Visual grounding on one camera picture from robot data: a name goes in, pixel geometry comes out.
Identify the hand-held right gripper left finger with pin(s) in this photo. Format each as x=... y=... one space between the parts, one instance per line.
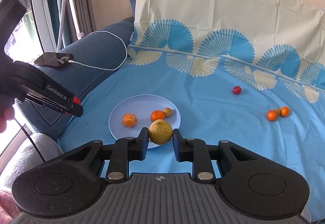
x=144 y=143

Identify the white fluffy blanket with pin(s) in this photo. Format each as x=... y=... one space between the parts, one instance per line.
x=25 y=158

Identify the blue fan-print sheet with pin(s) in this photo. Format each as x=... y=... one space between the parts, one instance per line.
x=228 y=74

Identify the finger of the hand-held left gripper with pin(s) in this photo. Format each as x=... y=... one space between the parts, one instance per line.
x=76 y=110

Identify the black smartphone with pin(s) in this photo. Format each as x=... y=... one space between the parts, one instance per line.
x=54 y=59

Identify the white window frame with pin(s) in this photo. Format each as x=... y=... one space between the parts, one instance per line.
x=40 y=5

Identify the yellow small fruit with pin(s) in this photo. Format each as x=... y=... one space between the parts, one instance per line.
x=277 y=111
x=160 y=135

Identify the small orange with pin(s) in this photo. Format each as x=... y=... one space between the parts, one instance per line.
x=272 y=115
x=157 y=115
x=284 y=111

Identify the person's left hand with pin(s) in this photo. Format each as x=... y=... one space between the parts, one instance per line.
x=5 y=120

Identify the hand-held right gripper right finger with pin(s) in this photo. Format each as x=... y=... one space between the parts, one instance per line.
x=176 y=144

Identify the plastic-wrapped orange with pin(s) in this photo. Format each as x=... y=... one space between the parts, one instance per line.
x=129 y=120

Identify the olive-yellow small fruit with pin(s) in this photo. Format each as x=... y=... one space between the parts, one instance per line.
x=167 y=111

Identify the pink cloth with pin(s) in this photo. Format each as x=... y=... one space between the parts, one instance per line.
x=6 y=203

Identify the light blue plate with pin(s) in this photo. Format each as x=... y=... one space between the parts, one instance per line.
x=142 y=107

